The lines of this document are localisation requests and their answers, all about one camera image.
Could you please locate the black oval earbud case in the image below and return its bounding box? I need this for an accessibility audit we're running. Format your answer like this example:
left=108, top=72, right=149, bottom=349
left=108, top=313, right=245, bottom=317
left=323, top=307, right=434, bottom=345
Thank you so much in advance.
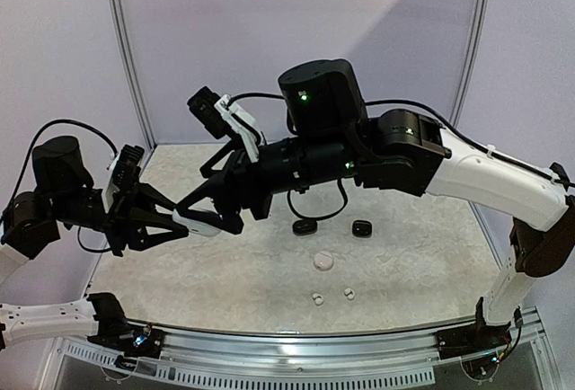
left=292, top=219, right=318, bottom=236

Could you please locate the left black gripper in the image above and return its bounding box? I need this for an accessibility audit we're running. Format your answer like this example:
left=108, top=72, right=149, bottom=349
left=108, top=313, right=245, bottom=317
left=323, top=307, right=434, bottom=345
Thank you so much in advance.
left=53, top=173, right=190, bottom=255

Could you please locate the pink round earbud case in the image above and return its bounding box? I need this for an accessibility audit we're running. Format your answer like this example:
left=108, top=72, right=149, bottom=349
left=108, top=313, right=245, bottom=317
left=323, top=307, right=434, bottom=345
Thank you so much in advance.
left=314, top=251, right=334, bottom=271

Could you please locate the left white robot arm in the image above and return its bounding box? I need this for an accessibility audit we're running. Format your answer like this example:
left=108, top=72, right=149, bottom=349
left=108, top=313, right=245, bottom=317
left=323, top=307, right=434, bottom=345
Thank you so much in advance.
left=1, top=136, right=188, bottom=358

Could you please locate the aluminium frame post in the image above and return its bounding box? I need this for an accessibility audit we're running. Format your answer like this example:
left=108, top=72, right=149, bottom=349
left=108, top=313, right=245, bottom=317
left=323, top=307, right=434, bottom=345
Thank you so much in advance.
left=449, top=0, right=489, bottom=126
left=109, top=0, right=157, bottom=151

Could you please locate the right aluminium frame post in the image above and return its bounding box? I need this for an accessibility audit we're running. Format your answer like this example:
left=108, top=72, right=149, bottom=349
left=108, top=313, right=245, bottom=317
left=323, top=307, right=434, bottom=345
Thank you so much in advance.
left=449, top=0, right=489, bottom=126

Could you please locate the white earbud lower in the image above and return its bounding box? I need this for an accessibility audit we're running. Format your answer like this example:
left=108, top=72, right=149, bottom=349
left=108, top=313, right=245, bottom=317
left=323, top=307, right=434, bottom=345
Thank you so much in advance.
left=312, top=293, right=324, bottom=306

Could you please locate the camera cable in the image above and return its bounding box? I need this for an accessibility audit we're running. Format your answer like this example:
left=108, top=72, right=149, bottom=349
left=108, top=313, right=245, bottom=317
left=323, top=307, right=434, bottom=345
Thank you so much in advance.
left=224, top=92, right=575, bottom=223
left=0, top=120, right=120, bottom=254

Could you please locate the aluminium front rail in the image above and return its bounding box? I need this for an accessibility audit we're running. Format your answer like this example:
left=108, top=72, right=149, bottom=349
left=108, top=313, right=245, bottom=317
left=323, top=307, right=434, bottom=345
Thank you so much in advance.
left=42, top=306, right=558, bottom=390

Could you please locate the right camera cable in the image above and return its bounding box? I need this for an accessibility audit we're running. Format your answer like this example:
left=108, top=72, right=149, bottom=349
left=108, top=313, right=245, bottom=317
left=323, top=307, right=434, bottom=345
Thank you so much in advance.
left=224, top=92, right=575, bottom=223

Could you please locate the left aluminium frame post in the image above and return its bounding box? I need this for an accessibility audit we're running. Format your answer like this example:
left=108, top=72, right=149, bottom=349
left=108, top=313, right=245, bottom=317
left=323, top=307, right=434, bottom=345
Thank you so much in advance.
left=109, top=0, right=157, bottom=151

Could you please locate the white oval earbud case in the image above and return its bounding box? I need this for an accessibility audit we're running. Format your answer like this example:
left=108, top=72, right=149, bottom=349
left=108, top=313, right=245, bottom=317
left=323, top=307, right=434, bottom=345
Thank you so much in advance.
left=172, top=209, right=221, bottom=237

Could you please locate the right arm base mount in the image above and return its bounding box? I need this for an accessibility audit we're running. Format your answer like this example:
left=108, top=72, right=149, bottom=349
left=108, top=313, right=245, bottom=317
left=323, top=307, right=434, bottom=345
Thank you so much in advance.
left=434, top=297, right=523, bottom=363

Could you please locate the left camera cable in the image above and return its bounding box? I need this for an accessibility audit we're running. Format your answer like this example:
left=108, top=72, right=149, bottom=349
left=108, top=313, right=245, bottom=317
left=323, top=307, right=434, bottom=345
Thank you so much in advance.
left=0, top=120, right=120, bottom=254

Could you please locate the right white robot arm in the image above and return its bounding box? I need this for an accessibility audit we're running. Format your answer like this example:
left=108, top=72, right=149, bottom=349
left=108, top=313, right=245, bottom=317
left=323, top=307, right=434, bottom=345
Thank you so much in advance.
left=172, top=59, right=574, bottom=350

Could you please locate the white stem earbud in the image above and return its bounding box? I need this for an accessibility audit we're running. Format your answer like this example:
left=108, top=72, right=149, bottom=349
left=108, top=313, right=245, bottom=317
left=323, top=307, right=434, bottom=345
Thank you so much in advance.
left=344, top=288, right=355, bottom=300

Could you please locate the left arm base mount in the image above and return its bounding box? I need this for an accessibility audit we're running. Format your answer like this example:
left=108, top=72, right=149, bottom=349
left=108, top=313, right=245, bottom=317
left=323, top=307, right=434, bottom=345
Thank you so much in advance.
left=86, top=293, right=165, bottom=359

